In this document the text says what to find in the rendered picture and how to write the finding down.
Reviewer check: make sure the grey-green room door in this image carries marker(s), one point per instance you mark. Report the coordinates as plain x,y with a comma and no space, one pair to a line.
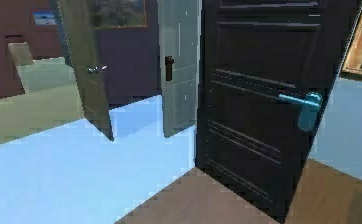
179,66

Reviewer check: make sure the black panelled room door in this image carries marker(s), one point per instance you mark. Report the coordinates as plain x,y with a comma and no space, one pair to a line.
252,100

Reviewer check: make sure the olive brown room door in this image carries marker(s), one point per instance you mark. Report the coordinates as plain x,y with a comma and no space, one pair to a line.
85,66

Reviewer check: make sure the dark framed wall picture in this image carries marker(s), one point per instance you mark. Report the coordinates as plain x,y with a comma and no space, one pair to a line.
120,13

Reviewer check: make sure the small blue wall picture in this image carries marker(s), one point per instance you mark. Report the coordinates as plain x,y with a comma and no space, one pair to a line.
44,17

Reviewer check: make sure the gold framed wall picture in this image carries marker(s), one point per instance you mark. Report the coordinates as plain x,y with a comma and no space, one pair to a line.
360,43

